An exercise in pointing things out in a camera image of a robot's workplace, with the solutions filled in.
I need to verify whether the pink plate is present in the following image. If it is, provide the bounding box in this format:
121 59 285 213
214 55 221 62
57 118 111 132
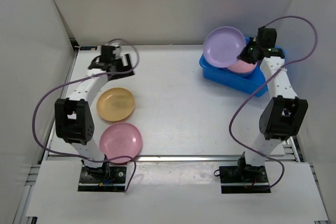
99 122 143 164
226 60 257 75

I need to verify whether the yellow plate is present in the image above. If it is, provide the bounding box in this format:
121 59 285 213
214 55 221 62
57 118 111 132
97 88 135 122

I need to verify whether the purple plate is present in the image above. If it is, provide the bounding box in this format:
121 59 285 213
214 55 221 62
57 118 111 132
203 26 246 68

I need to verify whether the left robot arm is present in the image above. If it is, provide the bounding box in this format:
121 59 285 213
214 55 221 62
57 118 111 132
55 43 134 182

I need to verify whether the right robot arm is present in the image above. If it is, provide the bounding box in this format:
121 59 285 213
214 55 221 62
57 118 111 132
236 26 308 182

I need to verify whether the blue plastic bin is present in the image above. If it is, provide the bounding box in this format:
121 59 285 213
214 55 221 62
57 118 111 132
198 36 286 98

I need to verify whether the small black label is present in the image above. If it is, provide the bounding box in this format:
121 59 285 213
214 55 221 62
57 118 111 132
79 46 98 51

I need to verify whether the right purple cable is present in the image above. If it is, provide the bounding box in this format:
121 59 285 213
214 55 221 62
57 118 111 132
229 15 318 189

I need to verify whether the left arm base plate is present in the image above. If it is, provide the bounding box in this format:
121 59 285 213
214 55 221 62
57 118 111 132
77 166 127 193

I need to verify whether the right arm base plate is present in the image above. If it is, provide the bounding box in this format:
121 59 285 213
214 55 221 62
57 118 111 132
214 158 271 194

